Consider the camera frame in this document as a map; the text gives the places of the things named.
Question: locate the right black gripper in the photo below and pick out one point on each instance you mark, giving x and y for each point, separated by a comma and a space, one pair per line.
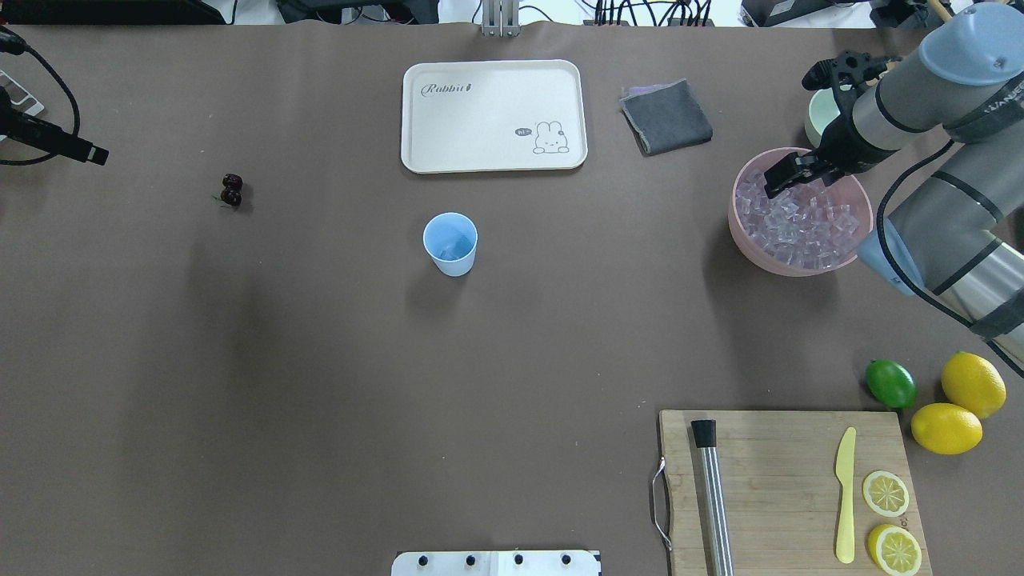
837, 149

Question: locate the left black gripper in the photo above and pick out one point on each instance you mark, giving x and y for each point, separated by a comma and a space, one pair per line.
46, 135

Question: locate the clear ice cubes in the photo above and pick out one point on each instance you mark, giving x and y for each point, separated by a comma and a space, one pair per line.
800, 228

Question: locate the dark red cherries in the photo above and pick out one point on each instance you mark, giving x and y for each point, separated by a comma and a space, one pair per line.
231, 191

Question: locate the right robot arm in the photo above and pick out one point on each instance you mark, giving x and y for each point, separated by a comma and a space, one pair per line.
939, 244

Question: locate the light blue plastic cup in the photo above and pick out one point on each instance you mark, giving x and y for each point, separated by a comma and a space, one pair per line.
450, 239

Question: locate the white drying rack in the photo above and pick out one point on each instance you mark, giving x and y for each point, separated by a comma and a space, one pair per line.
19, 100

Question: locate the pink bowl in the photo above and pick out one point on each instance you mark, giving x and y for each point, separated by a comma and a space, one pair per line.
740, 232

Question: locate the mint green bowl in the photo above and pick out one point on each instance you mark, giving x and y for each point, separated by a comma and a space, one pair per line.
820, 111

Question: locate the grey folded cloth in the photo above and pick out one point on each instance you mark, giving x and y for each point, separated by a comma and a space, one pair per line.
665, 117

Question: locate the green lime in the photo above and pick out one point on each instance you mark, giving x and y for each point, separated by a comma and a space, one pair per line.
891, 384

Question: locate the cream rabbit tray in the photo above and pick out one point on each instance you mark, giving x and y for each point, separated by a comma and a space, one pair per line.
488, 116

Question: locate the yellow lemon far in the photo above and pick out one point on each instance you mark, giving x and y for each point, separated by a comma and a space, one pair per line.
973, 383

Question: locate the yellow lemon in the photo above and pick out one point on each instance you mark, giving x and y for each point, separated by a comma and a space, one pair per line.
973, 383
946, 429

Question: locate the steel muddler black tip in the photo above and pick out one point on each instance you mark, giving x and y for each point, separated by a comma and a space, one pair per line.
716, 521

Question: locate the yellow lemon near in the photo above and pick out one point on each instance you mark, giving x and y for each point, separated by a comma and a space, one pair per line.
946, 429

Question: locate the yellow plastic knife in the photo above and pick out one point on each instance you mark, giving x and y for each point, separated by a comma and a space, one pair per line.
844, 545

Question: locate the wooden cutting board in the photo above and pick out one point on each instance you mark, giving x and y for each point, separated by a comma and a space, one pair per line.
781, 496

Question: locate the lemon slice upper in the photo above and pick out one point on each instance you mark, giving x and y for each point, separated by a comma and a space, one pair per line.
886, 494

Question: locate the lemon slice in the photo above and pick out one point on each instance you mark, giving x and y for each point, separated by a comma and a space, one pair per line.
886, 494
894, 550

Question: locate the lemon slice lower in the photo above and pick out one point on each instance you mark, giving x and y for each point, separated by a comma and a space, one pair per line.
894, 550

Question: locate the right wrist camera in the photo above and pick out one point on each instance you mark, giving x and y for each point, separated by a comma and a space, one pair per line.
848, 75

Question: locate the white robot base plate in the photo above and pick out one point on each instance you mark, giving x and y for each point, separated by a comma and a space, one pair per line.
498, 562

